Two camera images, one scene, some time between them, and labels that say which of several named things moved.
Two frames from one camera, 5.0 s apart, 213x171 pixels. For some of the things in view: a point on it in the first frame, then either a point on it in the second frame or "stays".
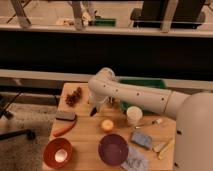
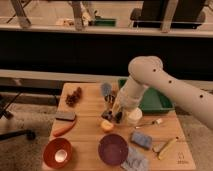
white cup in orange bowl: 61,155 stays
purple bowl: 113,149 stays
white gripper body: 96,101 to 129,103
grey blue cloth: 135,161 stays
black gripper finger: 94,110 to 118,116
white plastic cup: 134,115 stays
